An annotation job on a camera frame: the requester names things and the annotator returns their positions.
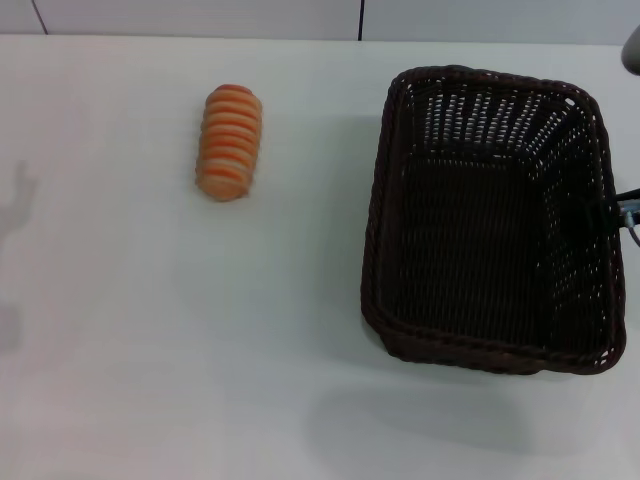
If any orange striped bread roll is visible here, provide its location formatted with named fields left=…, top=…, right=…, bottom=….
left=193, top=83, right=264, bottom=203

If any dark brown wicker basket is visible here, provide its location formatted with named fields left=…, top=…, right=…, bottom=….
left=359, top=63, right=628, bottom=376

